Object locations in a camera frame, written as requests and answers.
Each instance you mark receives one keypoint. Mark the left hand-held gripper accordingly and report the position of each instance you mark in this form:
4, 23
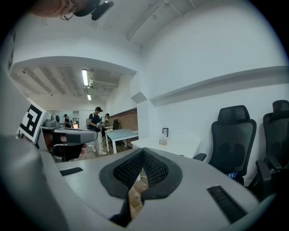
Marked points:
30, 121

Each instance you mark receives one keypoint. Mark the person's left hand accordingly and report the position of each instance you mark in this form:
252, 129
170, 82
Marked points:
84, 149

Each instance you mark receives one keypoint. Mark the small wooden block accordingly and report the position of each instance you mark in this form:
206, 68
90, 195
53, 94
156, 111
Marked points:
163, 142

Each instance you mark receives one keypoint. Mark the thin-framed eyeglasses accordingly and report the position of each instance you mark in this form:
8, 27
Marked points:
67, 16

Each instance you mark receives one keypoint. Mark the black head-mounted camera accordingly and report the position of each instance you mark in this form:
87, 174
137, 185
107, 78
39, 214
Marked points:
99, 10

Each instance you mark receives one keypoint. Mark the person's face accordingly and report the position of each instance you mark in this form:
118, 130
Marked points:
54, 6

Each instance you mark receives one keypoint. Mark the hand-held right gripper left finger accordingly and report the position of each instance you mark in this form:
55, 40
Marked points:
90, 180

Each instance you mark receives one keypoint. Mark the black mesh office chair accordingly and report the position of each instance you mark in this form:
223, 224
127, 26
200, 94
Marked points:
232, 135
115, 125
277, 135

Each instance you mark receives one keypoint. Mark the black picture frame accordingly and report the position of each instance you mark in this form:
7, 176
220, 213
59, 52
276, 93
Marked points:
165, 130

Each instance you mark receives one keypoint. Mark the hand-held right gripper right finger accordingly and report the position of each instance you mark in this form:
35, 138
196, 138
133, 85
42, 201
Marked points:
192, 191

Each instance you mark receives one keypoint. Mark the blue plastic bottle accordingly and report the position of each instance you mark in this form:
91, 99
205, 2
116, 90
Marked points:
232, 175

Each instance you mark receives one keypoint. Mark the fluorescent ceiling light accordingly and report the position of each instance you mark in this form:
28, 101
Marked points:
85, 77
89, 97

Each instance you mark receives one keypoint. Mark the white printed table card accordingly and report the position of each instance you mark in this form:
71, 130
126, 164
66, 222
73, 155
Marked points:
163, 136

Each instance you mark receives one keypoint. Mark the white ceiling pipes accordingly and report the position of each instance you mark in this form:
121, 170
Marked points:
103, 84

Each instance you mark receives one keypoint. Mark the light blue desk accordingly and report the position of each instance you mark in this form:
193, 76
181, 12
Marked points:
122, 133

